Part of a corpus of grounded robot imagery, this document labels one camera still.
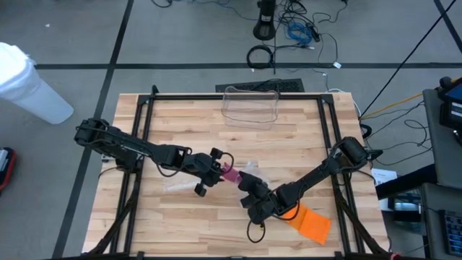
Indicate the clear plastic bag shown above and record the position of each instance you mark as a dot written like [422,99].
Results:
[180,186]
[260,173]

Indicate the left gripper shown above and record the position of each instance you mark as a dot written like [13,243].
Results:
[198,166]

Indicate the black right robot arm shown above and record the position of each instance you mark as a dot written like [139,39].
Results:
[317,173]

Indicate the black monitor device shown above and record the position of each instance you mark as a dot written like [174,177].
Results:
[451,108]

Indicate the black keyboard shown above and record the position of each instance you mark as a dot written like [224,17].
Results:
[288,86]

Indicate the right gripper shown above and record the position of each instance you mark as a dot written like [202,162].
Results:
[263,204]

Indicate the white paper sheet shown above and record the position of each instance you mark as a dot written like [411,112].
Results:
[384,177]

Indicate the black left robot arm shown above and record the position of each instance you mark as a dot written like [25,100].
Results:
[126,146]

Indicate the orange elastic bandage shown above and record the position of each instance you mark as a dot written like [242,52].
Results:
[310,224]

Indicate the black power strip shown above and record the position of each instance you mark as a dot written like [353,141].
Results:
[314,34]

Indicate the black floor stand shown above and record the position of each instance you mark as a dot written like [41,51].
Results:
[264,29]

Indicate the black keypad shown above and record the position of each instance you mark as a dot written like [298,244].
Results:
[454,231]

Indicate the pink elastic bandage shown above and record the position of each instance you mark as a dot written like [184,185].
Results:
[232,174]

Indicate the grey desk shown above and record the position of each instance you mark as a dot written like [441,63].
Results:
[440,151]

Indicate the clear plastic bin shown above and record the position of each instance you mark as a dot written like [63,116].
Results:
[249,108]

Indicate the white trash bin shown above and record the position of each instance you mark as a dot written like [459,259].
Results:
[29,90]

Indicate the red and black case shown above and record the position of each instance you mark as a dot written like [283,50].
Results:
[9,169]

